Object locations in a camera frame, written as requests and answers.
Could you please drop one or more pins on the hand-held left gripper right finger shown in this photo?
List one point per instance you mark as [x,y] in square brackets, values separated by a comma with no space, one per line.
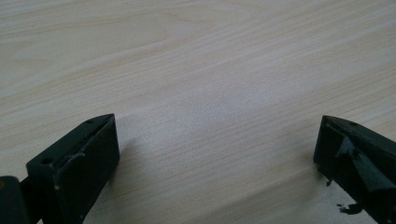
[358,161]

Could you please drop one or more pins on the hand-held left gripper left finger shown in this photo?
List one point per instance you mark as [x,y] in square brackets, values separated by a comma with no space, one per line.
[77,174]

